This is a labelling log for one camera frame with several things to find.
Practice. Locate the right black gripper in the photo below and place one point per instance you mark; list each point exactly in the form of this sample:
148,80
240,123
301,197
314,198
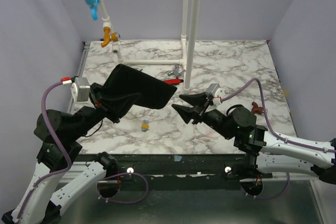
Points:
202,109

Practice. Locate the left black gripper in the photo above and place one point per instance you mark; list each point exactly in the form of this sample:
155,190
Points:
114,107

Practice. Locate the yellow grey hair clips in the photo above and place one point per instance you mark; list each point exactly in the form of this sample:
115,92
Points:
145,126

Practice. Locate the black fabric tool case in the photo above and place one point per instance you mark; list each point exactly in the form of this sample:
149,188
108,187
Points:
123,80

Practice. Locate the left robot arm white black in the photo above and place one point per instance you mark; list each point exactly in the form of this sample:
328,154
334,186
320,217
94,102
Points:
59,131

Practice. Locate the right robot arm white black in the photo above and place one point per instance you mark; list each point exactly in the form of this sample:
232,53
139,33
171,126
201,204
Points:
266,151

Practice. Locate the red utility knife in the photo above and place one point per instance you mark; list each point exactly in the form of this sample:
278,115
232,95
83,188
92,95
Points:
174,82

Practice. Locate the brown faucet tap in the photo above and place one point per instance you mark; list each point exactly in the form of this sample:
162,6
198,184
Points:
256,109

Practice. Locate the orange faucet tap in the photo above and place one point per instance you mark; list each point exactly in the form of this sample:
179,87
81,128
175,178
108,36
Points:
109,36

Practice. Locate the blue faucet tap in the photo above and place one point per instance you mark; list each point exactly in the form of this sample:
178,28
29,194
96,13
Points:
93,5

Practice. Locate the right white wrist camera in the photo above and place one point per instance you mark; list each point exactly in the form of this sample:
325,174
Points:
215,93

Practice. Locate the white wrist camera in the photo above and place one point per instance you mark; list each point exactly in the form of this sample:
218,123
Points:
215,93
80,90

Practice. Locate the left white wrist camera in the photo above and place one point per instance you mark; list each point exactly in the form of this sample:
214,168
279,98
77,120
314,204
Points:
80,90

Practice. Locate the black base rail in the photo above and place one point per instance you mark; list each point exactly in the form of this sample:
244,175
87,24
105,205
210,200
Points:
190,172

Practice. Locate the white PVC pipe frame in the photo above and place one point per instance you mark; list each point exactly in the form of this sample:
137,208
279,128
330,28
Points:
190,19

